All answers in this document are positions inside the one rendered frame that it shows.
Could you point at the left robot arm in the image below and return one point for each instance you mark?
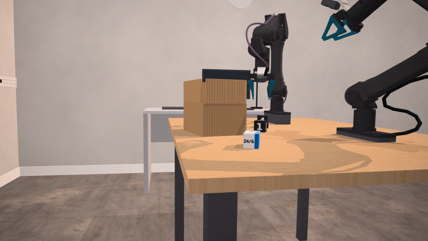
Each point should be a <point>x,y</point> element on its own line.
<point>363,95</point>

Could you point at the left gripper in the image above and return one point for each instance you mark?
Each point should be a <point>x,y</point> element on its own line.
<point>352,17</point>

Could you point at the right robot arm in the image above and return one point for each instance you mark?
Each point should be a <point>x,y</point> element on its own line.
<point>273,34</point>

